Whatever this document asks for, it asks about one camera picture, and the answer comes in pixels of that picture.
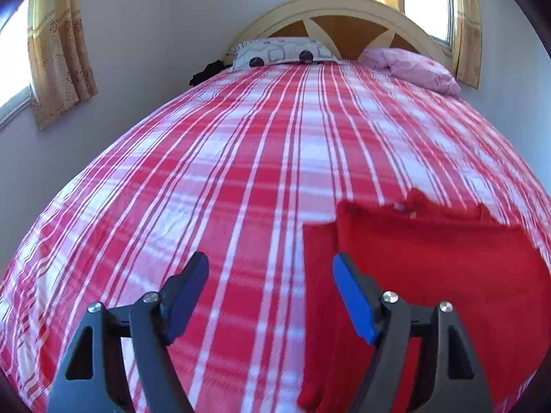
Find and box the window behind headboard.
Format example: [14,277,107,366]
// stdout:
[400,0,455,46]

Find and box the bed with red plaid sheet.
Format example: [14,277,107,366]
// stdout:
[0,58,551,413]

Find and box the dark cloth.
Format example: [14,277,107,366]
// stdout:
[189,61,227,87]

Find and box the pink pillow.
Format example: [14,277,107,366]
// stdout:
[358,47,462,96]

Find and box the long yellow patterned curtain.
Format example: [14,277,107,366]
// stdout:
[28,0,99,131]

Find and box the cream and wood headboard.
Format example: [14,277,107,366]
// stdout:
[221,0,453,67]

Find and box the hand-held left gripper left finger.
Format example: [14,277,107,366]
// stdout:
[46,251,210,413]

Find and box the grey patterned pillow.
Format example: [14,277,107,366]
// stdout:
[228,38,341,71]

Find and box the side window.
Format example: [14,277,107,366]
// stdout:
[0,0,33,127]

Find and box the narrow yellow curtain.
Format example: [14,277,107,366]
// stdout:
[452,0,482,90]

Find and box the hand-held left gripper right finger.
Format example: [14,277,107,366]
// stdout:
[332,253,495,413]

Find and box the red embroidered sweater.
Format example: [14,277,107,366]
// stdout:
[297,188,551,413]

